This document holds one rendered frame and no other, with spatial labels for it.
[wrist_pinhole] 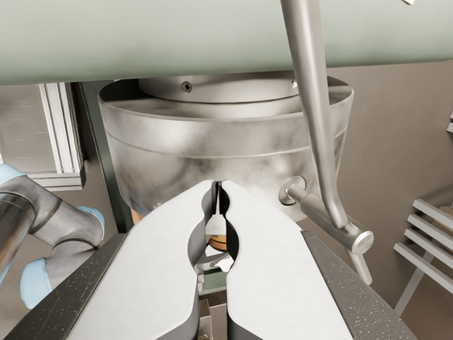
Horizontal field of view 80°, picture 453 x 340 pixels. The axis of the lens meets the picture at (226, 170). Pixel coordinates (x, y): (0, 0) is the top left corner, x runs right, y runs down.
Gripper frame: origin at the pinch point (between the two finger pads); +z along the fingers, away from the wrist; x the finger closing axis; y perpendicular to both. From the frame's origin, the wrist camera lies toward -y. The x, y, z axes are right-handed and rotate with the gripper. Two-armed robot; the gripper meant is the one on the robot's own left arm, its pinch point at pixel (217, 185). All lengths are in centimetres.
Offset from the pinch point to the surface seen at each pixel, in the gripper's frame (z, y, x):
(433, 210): 162, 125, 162
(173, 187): 11.7, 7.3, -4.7
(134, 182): 14.3, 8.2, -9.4
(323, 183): 4.0, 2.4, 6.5
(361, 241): 4.4, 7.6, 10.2
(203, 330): 31, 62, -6
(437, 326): 148, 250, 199
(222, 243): 23.1, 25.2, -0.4
